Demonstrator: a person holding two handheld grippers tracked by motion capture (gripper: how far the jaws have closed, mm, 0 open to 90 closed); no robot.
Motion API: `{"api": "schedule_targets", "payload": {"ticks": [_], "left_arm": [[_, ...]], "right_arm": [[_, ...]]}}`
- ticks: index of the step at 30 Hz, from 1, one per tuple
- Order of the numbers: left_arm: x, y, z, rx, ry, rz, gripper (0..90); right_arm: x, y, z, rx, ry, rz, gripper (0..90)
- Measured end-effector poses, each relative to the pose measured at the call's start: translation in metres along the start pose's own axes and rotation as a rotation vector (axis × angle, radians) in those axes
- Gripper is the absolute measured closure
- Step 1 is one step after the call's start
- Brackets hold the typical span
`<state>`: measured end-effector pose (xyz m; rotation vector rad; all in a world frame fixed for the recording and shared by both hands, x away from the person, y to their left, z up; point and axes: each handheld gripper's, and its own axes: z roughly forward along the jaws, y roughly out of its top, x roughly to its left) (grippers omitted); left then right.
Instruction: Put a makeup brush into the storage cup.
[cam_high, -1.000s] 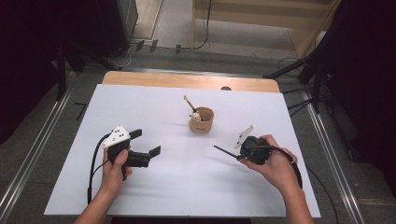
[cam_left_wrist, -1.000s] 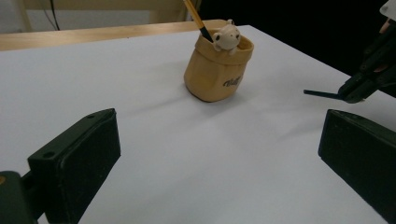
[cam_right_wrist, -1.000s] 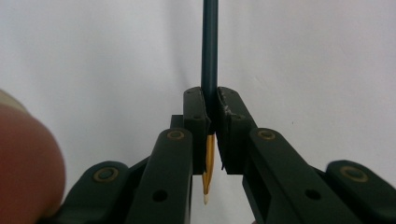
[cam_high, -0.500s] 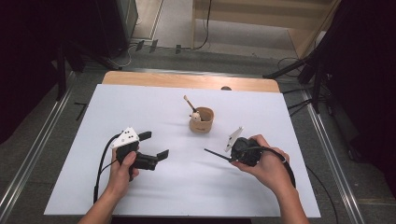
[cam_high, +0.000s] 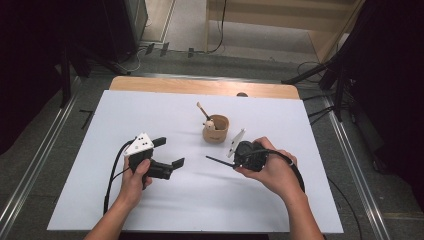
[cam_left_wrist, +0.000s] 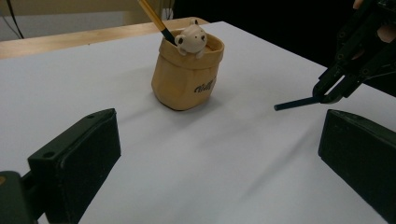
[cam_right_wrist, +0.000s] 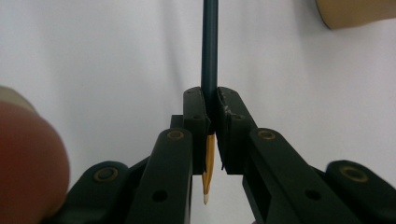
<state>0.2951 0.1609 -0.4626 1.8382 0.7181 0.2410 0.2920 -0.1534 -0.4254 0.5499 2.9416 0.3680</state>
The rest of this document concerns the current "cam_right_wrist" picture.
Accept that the tan bag-shaped pen holder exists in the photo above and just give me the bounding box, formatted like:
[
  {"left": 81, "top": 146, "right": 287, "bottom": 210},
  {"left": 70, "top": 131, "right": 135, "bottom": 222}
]
[{"left": 315, "top": 0, "right": 396, "bottom": 31}]

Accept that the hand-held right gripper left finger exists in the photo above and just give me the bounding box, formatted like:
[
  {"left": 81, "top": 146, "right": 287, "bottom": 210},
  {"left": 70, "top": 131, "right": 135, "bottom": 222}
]
[{"left": 170, "top": 86, "right": 212, "bottom": 175}]

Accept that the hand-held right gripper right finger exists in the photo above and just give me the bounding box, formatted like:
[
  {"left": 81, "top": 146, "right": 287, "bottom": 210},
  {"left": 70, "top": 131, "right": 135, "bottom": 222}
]
[{"left": 216, "top": 86, "right": 258, "bottom": 175}]

